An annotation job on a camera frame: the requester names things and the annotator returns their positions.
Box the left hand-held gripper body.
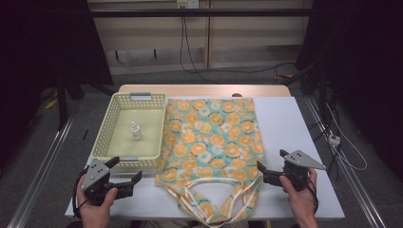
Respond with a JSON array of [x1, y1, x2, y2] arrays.
[[81, 158, 120, 206]]

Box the black curtain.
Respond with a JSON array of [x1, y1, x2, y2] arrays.
[[295, 0, 403, 174], [0, 0, 114, 172]]

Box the white power strip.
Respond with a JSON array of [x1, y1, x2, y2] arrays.
[[328, 132, 342, 147]]

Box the small white dropper bottle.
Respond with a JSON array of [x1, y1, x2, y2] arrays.
[[130, 121, 144, 142]]

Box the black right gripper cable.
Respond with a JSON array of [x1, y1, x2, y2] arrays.
[[304, 175, 319, 214]]

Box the pale yellow plastic basket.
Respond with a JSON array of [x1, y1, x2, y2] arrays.
[[89, 91, 168, 174]]

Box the metal floor rail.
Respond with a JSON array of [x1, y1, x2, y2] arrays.
[[6, 104, 82, 228], [303, 94, 388, 228]]

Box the long black wall cable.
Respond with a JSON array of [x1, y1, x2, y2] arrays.
[[179, 15, 297, 85]]

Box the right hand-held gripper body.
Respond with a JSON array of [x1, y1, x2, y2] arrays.
[[283, 149, 327, 193]]

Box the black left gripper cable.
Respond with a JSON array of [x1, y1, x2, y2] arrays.
[[71, 167, 89, 220]]

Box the person's left hand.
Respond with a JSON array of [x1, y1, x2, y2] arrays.
[[76, 175, 119, 228]]

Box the white floor cable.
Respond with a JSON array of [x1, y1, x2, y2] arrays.
[[325, 103, 369, 172]]

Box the white wall socket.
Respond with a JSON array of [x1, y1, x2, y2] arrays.
[[176, 0, 201, 10]]

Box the person's right hand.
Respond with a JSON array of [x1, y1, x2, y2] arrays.
[[279, 168, 319, 228]]

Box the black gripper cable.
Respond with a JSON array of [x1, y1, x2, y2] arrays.
[[71, 167, 89, 220], [304, 175, 319, 214]]

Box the black horizontal bar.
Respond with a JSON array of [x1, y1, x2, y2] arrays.
[[89, 8, 316, 19]]

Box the fruit print cloth bag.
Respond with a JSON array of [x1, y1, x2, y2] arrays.
[[154, 97, 266, 228]]

